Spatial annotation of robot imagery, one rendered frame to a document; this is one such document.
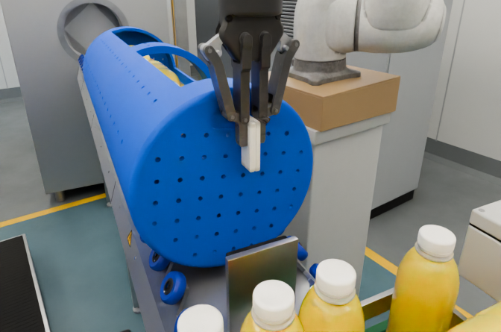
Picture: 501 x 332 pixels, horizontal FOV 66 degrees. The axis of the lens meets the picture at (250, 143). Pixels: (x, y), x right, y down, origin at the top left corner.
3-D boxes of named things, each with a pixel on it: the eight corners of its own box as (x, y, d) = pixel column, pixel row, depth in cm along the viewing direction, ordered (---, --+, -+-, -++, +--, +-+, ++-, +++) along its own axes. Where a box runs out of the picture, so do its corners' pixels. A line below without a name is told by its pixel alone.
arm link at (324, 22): (299, 51, 125) (300, -23, 116) (356, 52, 119) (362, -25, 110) (287, 61, 111) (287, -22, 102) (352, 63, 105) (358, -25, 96)
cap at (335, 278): (348, 302, 36) (350, 288, 36) (309, 288, 38) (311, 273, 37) (359, 277, 39) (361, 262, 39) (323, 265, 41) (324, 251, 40)
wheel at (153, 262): (159, 247, 64) (149, 243, 63) (175, 241, 61) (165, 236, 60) (154, 274, 61) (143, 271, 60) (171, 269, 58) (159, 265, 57)
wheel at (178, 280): (182, 266, 57) (171, 262, 55) (191, 286, 53) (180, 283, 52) (165, 291, 57) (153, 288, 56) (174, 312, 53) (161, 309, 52)
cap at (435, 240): (416, 250, 43) (418, 236, 43) (417, 231, 47) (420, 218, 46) (454, 259, 42) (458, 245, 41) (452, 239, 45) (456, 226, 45)
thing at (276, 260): (285, 300, 57) (289, 229, 52) (294, 311, 55) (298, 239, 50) (223, 324, 53) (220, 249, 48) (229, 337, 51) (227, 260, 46)
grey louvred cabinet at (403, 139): (241, 116, 427) (241, -26, 371) (415, 198, 264) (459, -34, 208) (198, 125, 398) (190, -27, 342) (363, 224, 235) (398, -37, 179)
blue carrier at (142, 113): (168, 112, 139) (174, 30, 130) (298, 254, 66) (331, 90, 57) (83, 111, 126) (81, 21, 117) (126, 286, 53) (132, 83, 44)
